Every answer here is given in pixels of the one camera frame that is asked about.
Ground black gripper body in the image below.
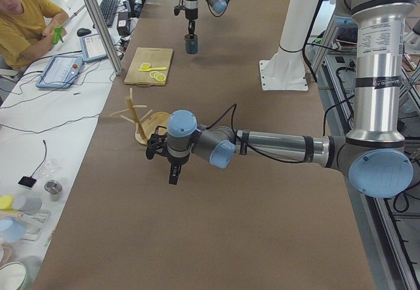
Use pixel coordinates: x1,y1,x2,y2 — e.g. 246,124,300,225
185,8,198,22
167,154,190,166

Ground blue mug yellow inside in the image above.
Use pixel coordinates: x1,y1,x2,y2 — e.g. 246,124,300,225
184,34,198,54

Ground wooden cup storage rack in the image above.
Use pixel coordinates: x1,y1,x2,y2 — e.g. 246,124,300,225
110,88,170,146

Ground small metal cup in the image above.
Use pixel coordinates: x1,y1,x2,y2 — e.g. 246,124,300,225
44,180,63,201

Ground grey cup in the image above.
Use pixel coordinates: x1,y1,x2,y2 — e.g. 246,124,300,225
12,196,42,215

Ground yellow cup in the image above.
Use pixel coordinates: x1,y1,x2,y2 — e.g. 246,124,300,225
0,196,14,211

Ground light blue cup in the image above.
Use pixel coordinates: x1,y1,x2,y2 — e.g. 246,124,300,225
0,217,26,243

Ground bamboo cutting board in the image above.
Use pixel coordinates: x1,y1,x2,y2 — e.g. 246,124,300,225
124,47,174,86

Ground yellow plastic knife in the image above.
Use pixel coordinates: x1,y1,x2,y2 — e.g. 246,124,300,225
138,67,167,72

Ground lemon slice middle right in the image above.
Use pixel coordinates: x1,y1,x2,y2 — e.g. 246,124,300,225
150,73,165,81

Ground lemon slice top left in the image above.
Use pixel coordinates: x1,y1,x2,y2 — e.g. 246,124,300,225
140,62,151,69

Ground lemon slice far right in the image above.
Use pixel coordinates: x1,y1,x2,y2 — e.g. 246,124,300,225
154,73,166,83

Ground black power adapter box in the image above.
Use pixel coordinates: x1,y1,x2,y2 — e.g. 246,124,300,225
117,12,131,36

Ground black keyboard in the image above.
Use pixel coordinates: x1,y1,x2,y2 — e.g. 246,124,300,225
99,0,119,28

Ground blue teach pendant far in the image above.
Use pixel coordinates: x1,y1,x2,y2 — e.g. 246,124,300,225
79,33,108,63

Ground blue teach pendant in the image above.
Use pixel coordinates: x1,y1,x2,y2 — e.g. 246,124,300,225
79,33,108,63
35,55,83,90

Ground black computer mouse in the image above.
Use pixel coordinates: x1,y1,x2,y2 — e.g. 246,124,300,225
76,28,91,37

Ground blue teach pendant near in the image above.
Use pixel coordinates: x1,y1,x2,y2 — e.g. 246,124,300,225
35,55,83,90

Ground black square pad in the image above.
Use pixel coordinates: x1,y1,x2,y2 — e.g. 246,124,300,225
18,176,37,189

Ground person in yellow shirt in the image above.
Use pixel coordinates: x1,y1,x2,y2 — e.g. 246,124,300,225
1,0,69,70

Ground green rimmed bowl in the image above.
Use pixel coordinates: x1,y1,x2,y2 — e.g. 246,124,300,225
1,262,30,290

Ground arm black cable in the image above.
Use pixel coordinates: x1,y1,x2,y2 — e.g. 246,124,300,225
205,103,312,163

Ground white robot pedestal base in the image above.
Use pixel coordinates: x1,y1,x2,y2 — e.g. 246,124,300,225
259,0,323,91

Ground aluminium frame post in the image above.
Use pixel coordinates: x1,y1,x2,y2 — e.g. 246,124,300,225
84,0,123,75

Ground green handled grabber tool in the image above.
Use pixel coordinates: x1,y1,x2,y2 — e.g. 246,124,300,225
52,26,64,45

